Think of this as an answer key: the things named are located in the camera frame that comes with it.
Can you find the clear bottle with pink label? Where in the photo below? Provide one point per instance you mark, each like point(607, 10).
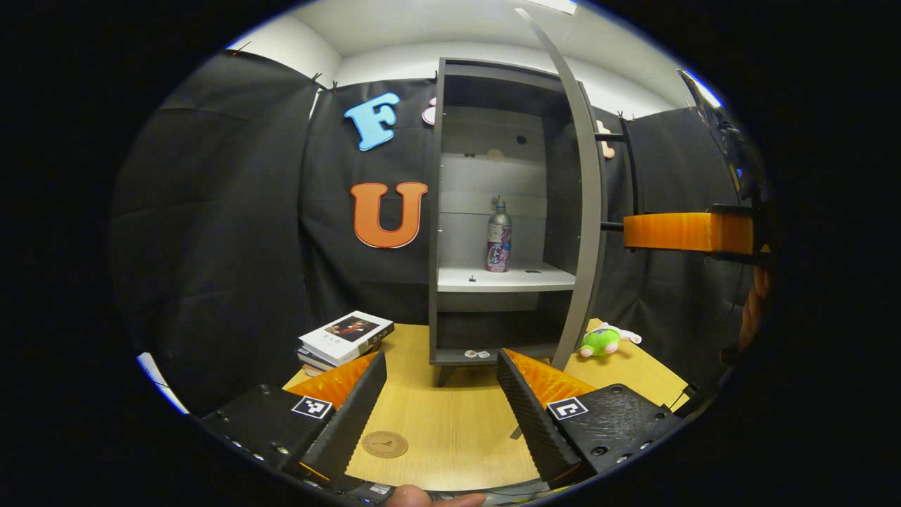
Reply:
point(498, 243)

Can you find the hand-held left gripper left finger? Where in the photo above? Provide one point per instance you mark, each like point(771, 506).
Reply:
point(352, 422)

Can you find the green and pink plush toy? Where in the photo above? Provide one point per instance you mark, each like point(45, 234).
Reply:
point(600, 341)

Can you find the round brown coaster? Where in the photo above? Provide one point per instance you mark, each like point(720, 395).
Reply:
point(385, 444)

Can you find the black backdrop cloth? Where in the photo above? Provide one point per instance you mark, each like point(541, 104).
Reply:
point(211, 246)

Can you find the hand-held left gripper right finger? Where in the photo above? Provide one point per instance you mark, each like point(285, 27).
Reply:
point(535, 422)

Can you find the dark grey cabinet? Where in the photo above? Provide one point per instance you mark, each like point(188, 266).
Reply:
point(493, 331)

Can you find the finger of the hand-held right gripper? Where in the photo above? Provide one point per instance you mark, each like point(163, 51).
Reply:
point(676, 232)

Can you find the white book with portrait cover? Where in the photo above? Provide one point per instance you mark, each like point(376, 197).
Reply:
point(345, 336)

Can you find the grey book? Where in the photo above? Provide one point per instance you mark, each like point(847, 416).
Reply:
point(313, 360)

